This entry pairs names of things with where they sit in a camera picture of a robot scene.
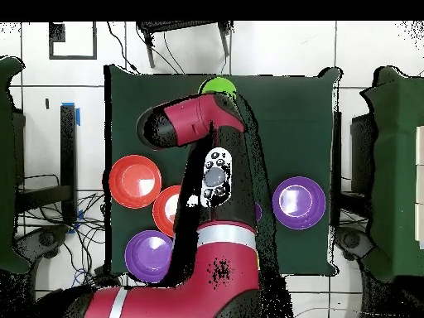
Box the small green plastic bowl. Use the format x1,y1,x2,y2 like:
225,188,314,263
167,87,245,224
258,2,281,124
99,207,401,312
197,76,239,100

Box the white box stack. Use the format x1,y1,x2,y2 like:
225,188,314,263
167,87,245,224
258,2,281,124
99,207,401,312
415,125,424,249

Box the large orange plastic bowl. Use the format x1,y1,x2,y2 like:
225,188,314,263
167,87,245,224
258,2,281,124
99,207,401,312
152,185,182,238
108,154,162,210

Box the large purple plastic bowl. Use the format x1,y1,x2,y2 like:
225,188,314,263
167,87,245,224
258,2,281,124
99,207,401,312
272,176,327,230
124,229,176,283

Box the black metal beam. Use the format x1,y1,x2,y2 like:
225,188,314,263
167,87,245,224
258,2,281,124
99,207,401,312
60,104,78,223
16,184,72,213

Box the dark grey machine base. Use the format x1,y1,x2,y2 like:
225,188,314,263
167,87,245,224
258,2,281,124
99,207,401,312
13,224,70,264
334,227,376,261

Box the dark green side table cloth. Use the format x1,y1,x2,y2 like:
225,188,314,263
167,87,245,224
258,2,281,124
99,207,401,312
359,65,424,282
0,55,31,275

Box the thin black floor cable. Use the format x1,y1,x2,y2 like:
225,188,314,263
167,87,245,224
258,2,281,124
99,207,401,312
106,21,141,75

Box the tangle of black cables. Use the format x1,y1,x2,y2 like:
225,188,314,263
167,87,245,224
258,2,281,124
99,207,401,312
16,173,108,289

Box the black metal frame stand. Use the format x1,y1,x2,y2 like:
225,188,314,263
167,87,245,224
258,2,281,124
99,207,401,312
136,21,234,70

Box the black square floor frame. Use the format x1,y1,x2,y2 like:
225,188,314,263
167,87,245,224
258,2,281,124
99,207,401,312
48,22,98,60

